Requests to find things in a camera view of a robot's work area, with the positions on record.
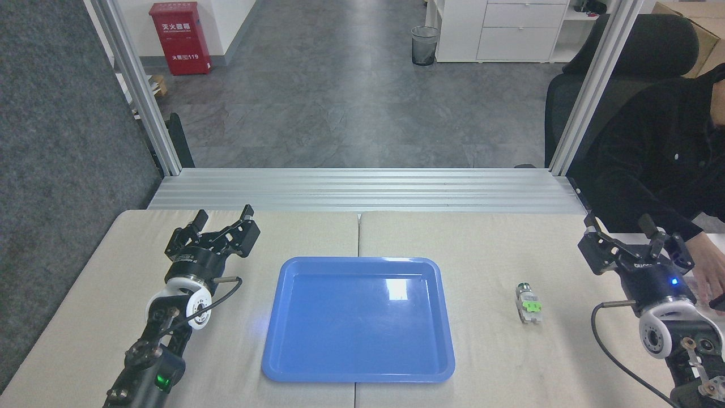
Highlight wire mesh waste bin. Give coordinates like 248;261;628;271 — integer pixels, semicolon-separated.
411;25;441;67

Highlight white drawer cabinet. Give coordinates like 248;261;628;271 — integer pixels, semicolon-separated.
433;0;570;63

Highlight silver aluminium rail bed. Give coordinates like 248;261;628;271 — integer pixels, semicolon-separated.
147;167;588;215

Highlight red fire extinguisher box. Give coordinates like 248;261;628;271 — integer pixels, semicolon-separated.
148;1;214;77

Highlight person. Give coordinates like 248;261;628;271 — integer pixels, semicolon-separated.
583;62;725;244

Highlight silver aluminium post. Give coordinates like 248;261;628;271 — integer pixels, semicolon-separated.
548;0;647;177
84;0;184;177

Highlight person's hand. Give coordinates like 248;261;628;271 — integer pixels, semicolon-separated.
692;231;725;310

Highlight switch part with green tab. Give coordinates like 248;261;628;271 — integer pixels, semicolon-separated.
515;282;544;325

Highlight black panel foot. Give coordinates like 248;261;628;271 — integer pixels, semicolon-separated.
168;112;197;169

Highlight black office chair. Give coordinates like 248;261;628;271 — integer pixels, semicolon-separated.
544;14;701;168

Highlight blue plastic tray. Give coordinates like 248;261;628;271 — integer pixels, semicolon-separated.
261;256;457;384

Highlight grey felt partition panel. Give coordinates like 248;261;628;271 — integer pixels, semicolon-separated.
0;0;165;393

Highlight brown cardboard box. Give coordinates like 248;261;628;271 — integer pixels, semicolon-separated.
651;2;725;79

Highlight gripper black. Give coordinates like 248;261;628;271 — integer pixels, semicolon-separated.
165;205;262;289
577;212;697;316

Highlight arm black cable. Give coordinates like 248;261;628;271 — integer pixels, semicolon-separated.
170;275;244;335
591;300;683;408

